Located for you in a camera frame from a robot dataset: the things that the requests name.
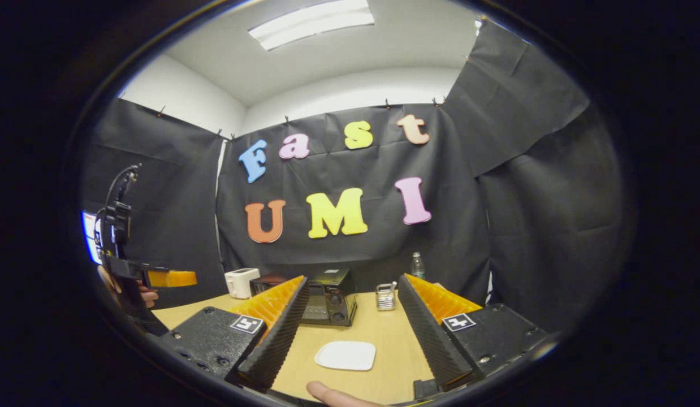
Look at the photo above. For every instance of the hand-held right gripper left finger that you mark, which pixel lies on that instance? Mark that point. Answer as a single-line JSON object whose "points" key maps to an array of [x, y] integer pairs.
{"points": [[273, 339]]}

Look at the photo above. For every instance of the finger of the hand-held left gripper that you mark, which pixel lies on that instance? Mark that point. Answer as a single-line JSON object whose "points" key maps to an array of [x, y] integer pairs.
{"points": [[169, 278]]}

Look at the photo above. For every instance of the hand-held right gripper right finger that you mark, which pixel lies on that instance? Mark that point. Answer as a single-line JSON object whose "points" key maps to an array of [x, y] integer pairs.
{"points": [[429, 333]]}

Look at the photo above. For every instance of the black electric oven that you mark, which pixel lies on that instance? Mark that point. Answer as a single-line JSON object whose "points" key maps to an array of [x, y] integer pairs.
{"points": [[333, 297]]}

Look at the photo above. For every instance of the black table clamp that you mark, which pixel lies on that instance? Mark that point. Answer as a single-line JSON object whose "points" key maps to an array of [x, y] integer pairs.
{"points": [[426, 389]]}

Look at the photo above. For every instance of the metal utensil holder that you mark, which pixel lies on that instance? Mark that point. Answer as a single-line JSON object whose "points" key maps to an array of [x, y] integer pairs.
{"points": [[385, 297]]}

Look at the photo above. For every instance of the white toaster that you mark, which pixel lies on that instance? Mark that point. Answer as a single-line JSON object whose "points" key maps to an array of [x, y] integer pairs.
{"points": [[240, 282]]}

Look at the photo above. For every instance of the clear plastic water bottle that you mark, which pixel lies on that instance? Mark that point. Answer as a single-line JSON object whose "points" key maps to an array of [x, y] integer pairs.
{"points": [[418, 265]]}

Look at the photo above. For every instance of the white square plate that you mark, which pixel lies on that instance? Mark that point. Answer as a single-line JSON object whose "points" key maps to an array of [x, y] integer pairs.
{"points": [[345, 356]]}

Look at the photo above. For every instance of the black backdrop cloth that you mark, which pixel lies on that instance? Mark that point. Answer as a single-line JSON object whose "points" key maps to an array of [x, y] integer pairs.
{"points": [[350, 249]]}

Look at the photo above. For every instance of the large ceiling light panel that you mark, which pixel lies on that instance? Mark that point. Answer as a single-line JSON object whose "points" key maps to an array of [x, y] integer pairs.
{"points": [[310, 22]]}

